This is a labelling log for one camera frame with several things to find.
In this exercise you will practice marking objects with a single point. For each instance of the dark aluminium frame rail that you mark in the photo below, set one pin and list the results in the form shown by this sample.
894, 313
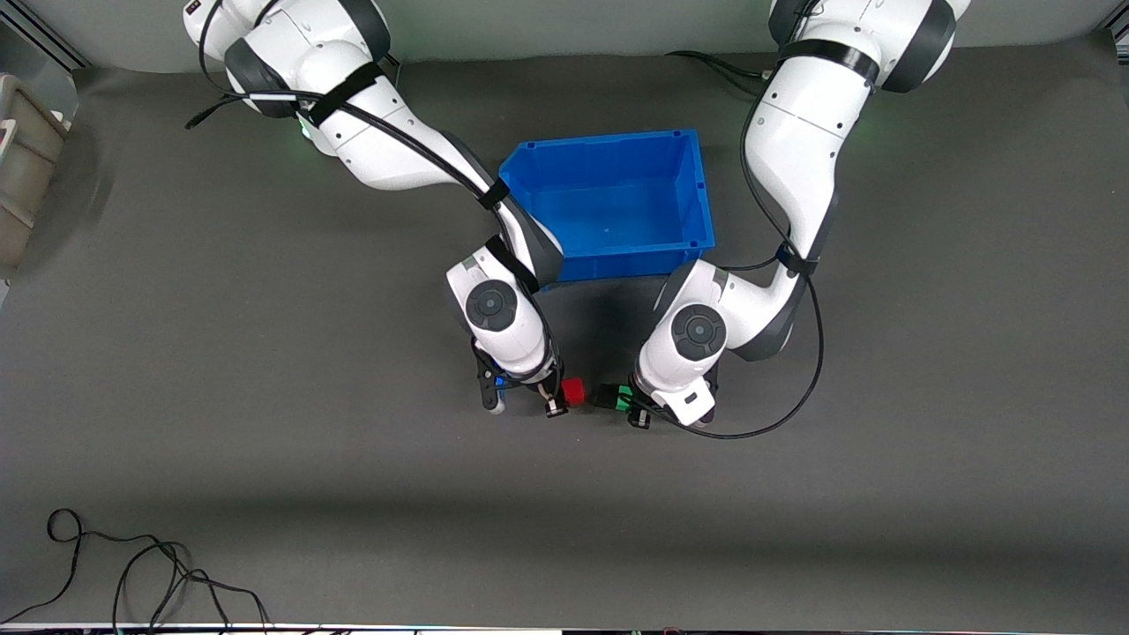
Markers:
44, 35

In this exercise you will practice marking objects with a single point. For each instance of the small red cube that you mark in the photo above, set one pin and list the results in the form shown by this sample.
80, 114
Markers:
574, 393

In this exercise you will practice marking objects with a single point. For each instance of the blue plastic storage bin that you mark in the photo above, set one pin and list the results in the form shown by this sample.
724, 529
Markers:
617, 194

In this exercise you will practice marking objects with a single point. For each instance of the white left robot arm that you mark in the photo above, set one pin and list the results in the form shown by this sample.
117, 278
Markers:
794, 150

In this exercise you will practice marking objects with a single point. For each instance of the small green cube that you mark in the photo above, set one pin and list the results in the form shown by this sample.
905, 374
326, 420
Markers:
625, 398

